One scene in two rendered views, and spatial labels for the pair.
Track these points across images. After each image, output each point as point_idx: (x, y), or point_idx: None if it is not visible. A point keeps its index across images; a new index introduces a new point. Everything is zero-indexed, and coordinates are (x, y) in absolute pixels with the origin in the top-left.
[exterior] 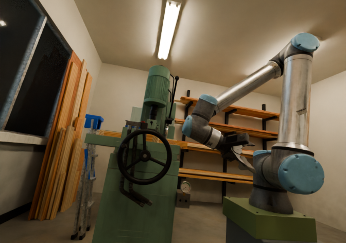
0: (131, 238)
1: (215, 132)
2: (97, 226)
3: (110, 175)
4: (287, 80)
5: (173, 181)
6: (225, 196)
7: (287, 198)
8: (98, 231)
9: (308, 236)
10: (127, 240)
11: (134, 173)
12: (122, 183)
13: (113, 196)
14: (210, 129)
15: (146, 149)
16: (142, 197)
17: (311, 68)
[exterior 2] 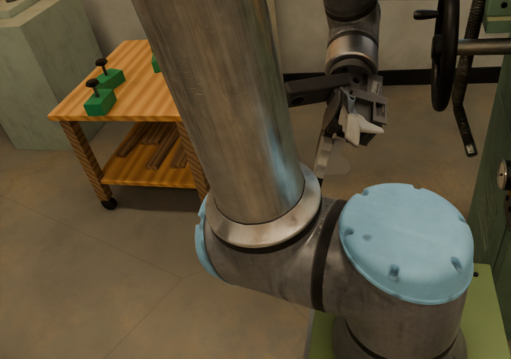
0: (489, 195)
1: (328, 51)
2: (485, 141)
3: (504, 62)
4: None
5: None
6: (485, 269)
7: (344, 341)
8: (484, 150)
9: None
10: (488, 193)
11: (463, 76)
12: (454, 86)
13: (496, 107)
14: (328, 42)
15: (485, 30)
16: (461, 131)
17: None
